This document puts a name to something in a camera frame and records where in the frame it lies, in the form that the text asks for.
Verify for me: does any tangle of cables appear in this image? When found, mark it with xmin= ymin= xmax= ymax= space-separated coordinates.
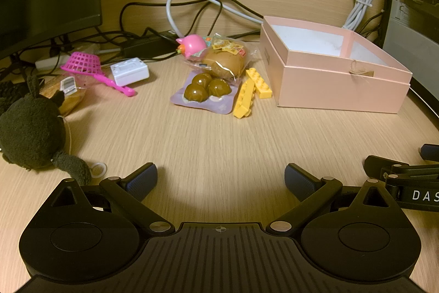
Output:
xmin=119 ymin=0 xmax=225 ymax=40

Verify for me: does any long yellow building block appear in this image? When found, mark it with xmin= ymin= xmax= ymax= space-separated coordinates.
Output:
xmin=233 ymin=78 xmax=256 ymax=119

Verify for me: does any purple packet of chocolate balls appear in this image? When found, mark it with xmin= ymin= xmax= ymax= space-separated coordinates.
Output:
xmin=170 ymin=68 xmax=239 ymax=116

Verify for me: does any black plush toy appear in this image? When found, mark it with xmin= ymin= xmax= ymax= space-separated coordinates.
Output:
xmin=0 ymin=73 xmax=108 ymax=185

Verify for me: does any pink cardboard box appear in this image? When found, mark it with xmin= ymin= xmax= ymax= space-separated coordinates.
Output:
xmin=259 ymin=16 xmax=412 ymax=114

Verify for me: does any packaged round brown bun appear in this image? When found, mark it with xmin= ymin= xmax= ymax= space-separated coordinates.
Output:
xmin=187 ymin=34 xmax=252 ymax=86

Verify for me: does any small white plastic box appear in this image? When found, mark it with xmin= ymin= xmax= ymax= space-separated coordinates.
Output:
xmin=110 ymin=58 xmax=150 ymax=86

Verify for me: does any brown snack packet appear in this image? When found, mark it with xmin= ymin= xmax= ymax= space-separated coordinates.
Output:
xmin=38 ymin=75 xmax=88 ymax=117

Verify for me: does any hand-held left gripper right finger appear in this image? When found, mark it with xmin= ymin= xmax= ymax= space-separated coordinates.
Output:
xmin=269 ymin=163 xmax=392 ymax=234

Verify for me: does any black cable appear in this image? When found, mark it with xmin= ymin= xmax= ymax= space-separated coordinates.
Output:
xmin=357 ymin=12 xmax=385 ymax=40

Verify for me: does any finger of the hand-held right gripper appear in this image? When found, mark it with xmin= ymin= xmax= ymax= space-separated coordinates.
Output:
xmin=419 ymin=144 xmax=439 ymax=162
xmin=364 ymin=155 xmax=439 ymax=181

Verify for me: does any pink toy strainer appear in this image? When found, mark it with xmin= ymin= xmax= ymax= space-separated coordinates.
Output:
xmin=61 ymin=52 xmax=137 ymax=97

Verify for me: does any white power strip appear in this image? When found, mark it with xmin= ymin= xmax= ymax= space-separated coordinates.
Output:
xmin=34 ymin=45 xmax=120 ymax=71

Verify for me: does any black power adapter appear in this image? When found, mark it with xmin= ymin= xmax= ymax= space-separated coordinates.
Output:
xmin=123 ymin=27 xmax=179 ymax=57

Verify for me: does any short yellow building block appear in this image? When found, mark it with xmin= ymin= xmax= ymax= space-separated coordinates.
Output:
xmin=246 ymin=67 xmax=274 ymax=99

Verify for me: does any grey cable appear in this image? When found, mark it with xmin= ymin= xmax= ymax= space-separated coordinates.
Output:
xmin=166 ymin=0 xmax=265 ymax=40

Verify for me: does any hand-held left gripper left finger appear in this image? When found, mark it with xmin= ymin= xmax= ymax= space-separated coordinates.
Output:
xmin=51 ymin=163 xmax=175 ymax=235

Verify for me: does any pink pig toy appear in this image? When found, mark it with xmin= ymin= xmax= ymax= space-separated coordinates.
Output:
xmin=176 ymin=33 xmax=209 ymax=59

